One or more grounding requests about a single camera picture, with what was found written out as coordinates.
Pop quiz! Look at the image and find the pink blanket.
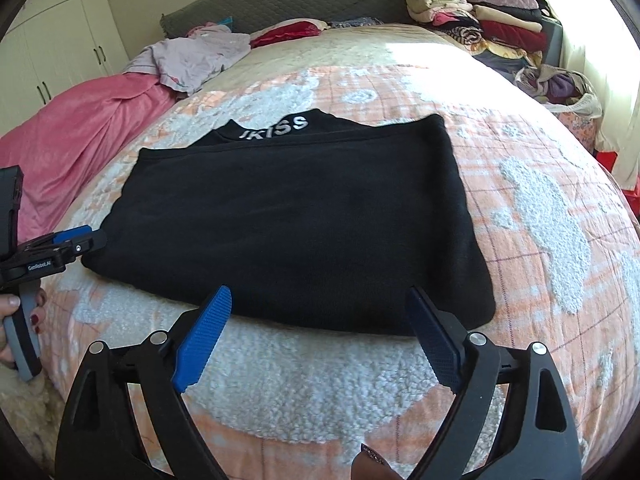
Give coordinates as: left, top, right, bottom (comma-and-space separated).
0, 72, 179, 245

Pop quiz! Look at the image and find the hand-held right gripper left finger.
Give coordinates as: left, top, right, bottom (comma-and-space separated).
54, 285, 233, 480

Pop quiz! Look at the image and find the orange checked fleece blanket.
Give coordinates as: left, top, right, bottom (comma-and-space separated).
37, 62, 640, 480

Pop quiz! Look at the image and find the person's right hand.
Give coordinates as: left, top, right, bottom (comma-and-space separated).
351, 442, 402, 480

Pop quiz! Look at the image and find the red cloth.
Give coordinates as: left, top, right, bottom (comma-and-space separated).
249, 18, 329, 50

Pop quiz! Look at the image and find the bag of clothes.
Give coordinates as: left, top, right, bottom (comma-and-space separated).
515, 64, 604, 122

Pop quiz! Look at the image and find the cream fluffy rug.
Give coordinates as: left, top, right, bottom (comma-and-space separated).
0, 374, 58, 466

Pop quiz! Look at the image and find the cream bed cover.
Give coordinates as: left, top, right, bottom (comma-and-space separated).
125, 22, 501, 111

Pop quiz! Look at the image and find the white wardrobe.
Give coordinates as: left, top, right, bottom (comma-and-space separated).
0, 0, 130, 137

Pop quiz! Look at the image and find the person's left hand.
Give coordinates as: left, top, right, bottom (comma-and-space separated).
0, 287, 48, 367

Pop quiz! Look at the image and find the stack of folded clothes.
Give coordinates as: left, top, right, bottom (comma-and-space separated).
404, 0, 552, 69

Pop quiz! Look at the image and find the black sweater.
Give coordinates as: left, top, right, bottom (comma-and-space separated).
81, 108, 497, 337

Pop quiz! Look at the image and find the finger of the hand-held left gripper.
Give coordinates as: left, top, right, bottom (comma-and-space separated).
51, 226, 96, 247
62, 231, 108, 264

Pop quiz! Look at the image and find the pink and teal garment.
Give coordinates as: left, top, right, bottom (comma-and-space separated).
186, 16, 235, 40

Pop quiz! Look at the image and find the dark patterned cloth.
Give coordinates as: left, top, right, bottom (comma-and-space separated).
329, 16, 385, 30

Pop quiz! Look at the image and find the lilac garment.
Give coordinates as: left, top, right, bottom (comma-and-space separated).
122, 26, 252, 99

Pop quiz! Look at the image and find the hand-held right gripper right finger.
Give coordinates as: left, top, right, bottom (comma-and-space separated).
405, 286, 583, 480

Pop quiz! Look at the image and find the red object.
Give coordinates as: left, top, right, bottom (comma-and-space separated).
594, 149, 640, 197

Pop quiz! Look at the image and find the cream curtain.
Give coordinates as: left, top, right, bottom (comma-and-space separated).
532, 0, 640, 192

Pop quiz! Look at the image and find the floral cloth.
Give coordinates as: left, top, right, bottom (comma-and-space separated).
554, 107, 601, 153

